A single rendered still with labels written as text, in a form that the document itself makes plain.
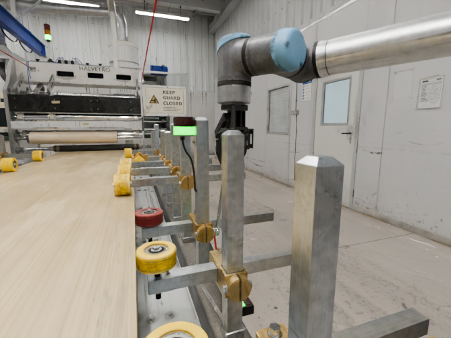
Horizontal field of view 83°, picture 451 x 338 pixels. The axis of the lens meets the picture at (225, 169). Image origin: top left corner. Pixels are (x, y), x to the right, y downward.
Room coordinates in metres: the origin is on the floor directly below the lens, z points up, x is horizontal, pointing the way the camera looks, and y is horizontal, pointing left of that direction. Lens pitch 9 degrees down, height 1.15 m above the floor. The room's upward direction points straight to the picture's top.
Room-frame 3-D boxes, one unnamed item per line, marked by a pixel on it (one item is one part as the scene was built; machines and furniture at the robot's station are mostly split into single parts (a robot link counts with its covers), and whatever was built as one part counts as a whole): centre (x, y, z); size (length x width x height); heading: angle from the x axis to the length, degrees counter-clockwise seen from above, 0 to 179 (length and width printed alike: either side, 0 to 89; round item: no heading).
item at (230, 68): (0.71, -0.03, 1.32); 0.10 x 0.09 x 0.12; 52
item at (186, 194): (0.97, 0.15, 0.91); 0.03 x 0.03 x 0.48; 20
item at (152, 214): (0.72, 0.23, 0.85); 0.08 x 0.08 x 0.11
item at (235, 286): (0.52, -0.01, 0.83); 0.13 x 0.06 x 0.05; 20
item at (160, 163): (1.49, 0.32, 0.95); 0.50 x 0.04 x 0.04; 110
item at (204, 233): (0.76, 0.08, 0.85); 0.13 x 0.06 x 0.05; 20
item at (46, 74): (3.04, 1.47, 0.95); 1.65 x 0.70 x 1.90; 110
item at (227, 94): (0.71, -0.03, 1.23); 0.10 x 0.09 x 0.05; 110
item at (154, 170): (1.25, 0.24, 0.95); 0.50 x 0.04 x 0.04; 110
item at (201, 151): (0.74, 0.07, 0.94); 0.03 x 0.03 x 0.48; 20
